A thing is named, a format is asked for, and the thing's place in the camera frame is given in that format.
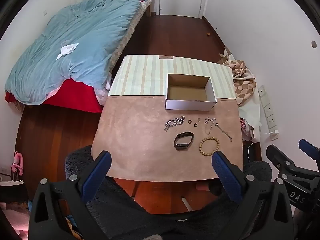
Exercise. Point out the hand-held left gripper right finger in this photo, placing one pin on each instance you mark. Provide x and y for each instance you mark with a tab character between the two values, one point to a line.
225	172

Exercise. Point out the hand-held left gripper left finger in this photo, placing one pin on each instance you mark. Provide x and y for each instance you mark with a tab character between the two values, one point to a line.
100	167

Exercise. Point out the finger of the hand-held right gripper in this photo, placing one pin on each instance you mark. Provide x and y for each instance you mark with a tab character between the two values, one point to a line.
306	145
280	158

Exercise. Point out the black smart band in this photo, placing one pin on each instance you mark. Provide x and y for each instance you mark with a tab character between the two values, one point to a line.
177	143

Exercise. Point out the white cardboard box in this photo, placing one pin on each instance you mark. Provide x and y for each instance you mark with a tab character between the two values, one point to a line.
187	92

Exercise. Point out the white charger plug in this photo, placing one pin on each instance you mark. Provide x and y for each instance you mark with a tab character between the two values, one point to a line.
274	134

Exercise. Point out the white floral cloth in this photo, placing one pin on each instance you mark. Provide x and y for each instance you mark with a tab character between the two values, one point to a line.
246	127

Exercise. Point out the red bed sheet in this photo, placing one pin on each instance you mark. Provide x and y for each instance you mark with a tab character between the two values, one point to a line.
80	97

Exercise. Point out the pink hanger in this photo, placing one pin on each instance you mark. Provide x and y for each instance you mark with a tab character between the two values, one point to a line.
18	162

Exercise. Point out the beige checkered cloth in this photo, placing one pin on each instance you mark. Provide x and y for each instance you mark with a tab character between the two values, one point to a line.
243	82

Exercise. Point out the white paper sheet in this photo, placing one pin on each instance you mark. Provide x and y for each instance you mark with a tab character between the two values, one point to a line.
67	49

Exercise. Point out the beige checkered mattress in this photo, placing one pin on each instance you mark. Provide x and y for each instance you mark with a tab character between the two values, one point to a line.
125	40

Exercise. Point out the light blue duvet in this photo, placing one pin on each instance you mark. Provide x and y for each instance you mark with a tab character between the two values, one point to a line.
75	30

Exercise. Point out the white wall socket strip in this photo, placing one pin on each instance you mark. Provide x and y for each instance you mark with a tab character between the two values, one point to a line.
267	107

